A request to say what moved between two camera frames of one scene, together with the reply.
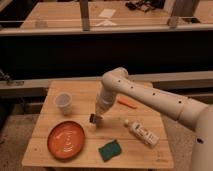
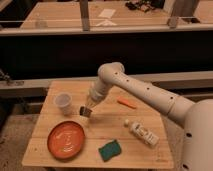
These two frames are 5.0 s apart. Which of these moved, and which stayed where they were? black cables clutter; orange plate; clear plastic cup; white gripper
Moved: white gripper
Stayed: orange plate; clear plastic cup; black cables clutter
